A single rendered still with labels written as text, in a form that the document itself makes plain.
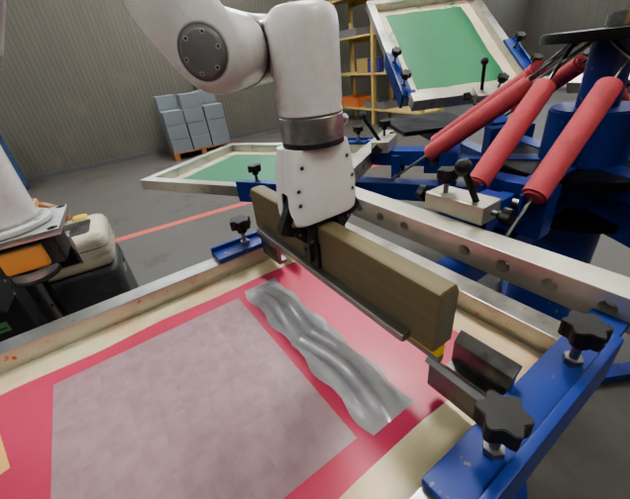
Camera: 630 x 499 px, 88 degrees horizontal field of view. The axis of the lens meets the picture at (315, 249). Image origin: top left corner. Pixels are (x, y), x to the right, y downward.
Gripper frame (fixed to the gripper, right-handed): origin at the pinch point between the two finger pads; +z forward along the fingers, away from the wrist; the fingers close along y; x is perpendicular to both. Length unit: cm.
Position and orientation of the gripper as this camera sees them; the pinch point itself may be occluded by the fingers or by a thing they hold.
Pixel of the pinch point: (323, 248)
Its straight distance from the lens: 47.6
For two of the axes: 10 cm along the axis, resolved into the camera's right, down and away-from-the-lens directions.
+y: -8.1, 3.6, -4.6
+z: 0.9, 8.6, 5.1
